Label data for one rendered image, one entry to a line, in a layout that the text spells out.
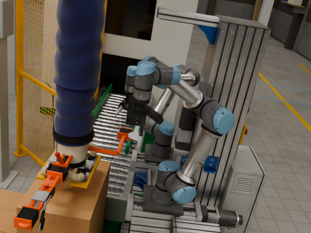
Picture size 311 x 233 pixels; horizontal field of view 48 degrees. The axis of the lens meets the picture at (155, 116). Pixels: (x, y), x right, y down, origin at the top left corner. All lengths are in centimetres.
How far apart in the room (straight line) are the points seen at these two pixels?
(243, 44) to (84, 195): 122
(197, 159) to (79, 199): 75
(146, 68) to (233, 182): 101
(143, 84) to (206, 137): 48
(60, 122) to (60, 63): 33
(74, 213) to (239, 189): 95
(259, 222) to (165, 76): 267
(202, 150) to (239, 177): 44
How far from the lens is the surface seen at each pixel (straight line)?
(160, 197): 195
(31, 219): 158
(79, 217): 198
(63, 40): 176
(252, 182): 214
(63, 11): 174
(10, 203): 272
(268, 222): 390
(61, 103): 188
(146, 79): 139
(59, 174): 183
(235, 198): 219
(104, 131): 368
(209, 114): 168
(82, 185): 199
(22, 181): 384
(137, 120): 146
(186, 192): 177
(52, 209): 203
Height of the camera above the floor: 225
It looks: 24 degrees down
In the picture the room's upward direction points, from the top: 10 degrees clockwise
